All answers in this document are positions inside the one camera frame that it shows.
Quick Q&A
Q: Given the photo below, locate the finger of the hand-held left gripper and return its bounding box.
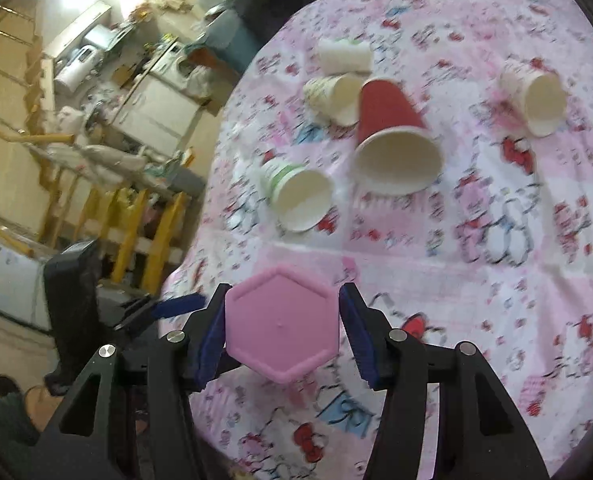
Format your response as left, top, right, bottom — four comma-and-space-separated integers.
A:
114, 293, 206, 332

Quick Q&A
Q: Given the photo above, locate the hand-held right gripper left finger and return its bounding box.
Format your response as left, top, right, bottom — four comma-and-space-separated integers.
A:
31, 283, 238, 480

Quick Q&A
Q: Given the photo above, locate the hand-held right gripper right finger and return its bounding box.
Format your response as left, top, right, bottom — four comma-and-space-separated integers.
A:
339, 283, 550, 480

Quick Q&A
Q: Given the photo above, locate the pink hexagonal plastic cup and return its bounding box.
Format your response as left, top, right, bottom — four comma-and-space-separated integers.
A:
224, 263, 339, 385

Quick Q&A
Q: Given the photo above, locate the person's left forearm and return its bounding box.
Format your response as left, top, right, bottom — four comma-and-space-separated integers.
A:
0, 364, 64, 461

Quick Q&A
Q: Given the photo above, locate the green striped paper cup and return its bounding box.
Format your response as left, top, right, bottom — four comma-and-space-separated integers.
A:
258, 157, 335, 234

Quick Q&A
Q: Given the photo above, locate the red paper cup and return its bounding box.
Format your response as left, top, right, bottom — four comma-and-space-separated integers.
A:
353, 77, 444, 197

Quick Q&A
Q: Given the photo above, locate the white printed paper cup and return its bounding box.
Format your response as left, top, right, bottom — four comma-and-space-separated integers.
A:
303, 73, 363, 127

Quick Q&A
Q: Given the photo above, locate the yellow wooden chair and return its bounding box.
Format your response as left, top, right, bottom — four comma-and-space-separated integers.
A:
39, 182, 190, 293

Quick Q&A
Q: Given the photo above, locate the pink printed blanket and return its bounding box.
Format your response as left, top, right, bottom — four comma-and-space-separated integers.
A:
159, 0, 593, 480

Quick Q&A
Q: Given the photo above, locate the white cabinet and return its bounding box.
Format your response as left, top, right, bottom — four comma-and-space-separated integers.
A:
107, 42, 214, 157

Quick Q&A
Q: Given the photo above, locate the white kitchen appliance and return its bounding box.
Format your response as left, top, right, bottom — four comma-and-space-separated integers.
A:
53, 44, 103, 95

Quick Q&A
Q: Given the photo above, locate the dark blue cloth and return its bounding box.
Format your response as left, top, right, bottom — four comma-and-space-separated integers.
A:
199, 9, 263, 78

